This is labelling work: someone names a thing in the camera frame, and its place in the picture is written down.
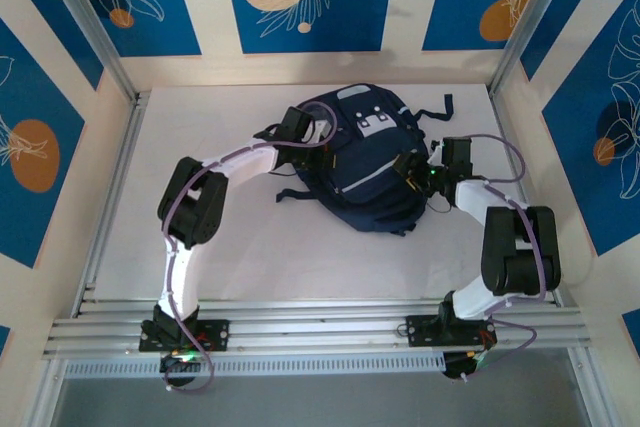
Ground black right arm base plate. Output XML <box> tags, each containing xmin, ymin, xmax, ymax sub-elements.
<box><xmin>405</xmin><ymin>314</ymin><xmax>497</xmax><ymax>349</ymax></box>

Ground aluminium lower frame rail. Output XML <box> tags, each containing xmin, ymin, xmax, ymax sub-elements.
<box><xmin>22</xmin><ymin>359</ymin><xmax>69</xmax><ymax>427</ymax></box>
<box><xmin>567</xmin><ymin>346</ymin><xmax>610</xmax><ymax>427</ymax></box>

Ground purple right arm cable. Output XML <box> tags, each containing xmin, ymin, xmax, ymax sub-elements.
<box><xmin>442</xmin><ymin>133</ymin><xmax>547</xmax><ymax>383</ymax></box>

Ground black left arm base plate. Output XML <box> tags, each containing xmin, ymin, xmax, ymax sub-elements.
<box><xmin>138</xmin><ymin>319</ymin><xmax>231</xmax><ymax>353</ymax></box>

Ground black base controller board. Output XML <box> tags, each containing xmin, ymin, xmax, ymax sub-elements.
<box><xmin>442</xmin><ymin>346</ymin><xmax>496</xmax><ymax>382</ymax></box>
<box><xmin>159</xmin><ymin>350</ymin><xmax>204</xmax><ymax>389</ymax></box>

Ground aluminium left frame post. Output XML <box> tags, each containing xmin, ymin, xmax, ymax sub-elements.
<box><xmin>34</xmin><ymin>0</ymin><xmax>141</xmax><ymax>104</ymax></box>

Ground aluminium right frame post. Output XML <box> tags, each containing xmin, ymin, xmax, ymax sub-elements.
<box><xmin>488</xmin><ymin>0</ymin><xmax>615</xmax><ymax>101</ymax></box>

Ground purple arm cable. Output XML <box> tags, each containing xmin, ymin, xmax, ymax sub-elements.
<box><xmin>442</xmin><ymin>133</ymin><xmax>547</xmax><ymax>383</ymax></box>
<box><xmin>162</xmin><ymin>100</ymin><xmax>337</xmax><ymax>396</ymax></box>

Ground aluminium cross rails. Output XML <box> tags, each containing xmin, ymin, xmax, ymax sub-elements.
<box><xmin>42</xmin><ymin>296</ymin><xmax>596</xmax><ymax>362</ymax></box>

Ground grey slotted cable duct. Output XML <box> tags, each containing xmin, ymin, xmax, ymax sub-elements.
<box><xmin>63</xmin><ymin>352</ymin><xmax>447</xmax><ymax>380</ymax></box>

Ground aluminium right table rail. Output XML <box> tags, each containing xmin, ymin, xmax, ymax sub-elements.
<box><xmin>489</xmin><ymin>91</ymin><xmax>567</xmax><ymax>308</ymax></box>

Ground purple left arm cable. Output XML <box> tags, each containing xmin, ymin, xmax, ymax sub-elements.
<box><xmin>162</xmin><ymin>100</ymin><xmax>337</xmax><ymax>396</ymax></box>

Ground navy blue student backpack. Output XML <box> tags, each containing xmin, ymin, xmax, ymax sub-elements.
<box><xmin>274</xmin><ymin>82</ymin><xmax>454</xmax><ymax>237</ymax></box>

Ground aluminium left table rail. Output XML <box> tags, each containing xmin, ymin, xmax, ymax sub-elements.
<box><xmin>69</xmin><ymin>91</ymin><xmax>154</xmax><ymax>319</ymax></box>

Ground aluminium frame post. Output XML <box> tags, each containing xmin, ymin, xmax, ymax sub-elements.
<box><xmin>34</xmin><ymin>0</ymin><xmax>141</xmax><ymax>104</ymax></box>
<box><xmin>488</xmin><ymin>0</ymin><xmax>615</xmax><ymax>101</ymax></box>

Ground aluminium table rail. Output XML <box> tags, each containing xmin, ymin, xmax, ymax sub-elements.
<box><xmin>489</xmin><ymin>91</ymin><xmax>567</xmax><ymax>308</ymax></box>
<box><xmin>69</xmin><ymin>91</ymin><xmax>154</xmax><ymax>319</ymax></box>

